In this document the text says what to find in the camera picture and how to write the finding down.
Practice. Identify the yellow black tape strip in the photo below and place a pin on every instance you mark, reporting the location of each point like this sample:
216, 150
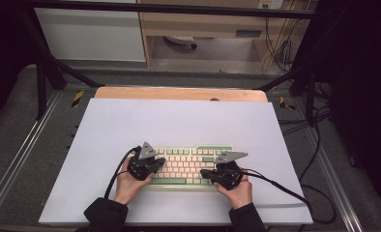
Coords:
286, 103
77, 98

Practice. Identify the black metal frame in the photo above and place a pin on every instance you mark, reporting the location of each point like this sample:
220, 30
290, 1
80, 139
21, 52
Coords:
43, 83

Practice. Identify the aluminium floor rail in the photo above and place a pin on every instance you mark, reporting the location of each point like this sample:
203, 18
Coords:
335, 180
21, 151

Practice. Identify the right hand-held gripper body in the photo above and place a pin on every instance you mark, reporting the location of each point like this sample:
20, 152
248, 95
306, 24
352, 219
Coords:
227, 174

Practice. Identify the person's right hand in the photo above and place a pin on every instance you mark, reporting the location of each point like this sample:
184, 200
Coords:
240, 193

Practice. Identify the person's left hand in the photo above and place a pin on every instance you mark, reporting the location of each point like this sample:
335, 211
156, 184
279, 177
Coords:
129, 187

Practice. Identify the white cabinet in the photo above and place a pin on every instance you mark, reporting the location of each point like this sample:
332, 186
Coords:
92, 35

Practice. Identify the white table board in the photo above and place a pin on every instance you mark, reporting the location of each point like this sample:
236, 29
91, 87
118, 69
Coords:
179, 125

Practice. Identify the cream pink green keyboard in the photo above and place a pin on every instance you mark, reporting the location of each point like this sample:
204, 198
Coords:
185, 169

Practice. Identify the white wall socket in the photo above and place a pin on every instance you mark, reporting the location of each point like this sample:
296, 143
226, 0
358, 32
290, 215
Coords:
270, 4

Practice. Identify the wooden table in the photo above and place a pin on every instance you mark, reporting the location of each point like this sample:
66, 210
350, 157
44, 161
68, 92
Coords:
179, 94

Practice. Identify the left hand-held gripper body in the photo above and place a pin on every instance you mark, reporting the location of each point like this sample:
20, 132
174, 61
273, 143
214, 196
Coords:
143, 166

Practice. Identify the white chair base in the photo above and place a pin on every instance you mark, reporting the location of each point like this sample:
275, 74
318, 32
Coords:
180, 40

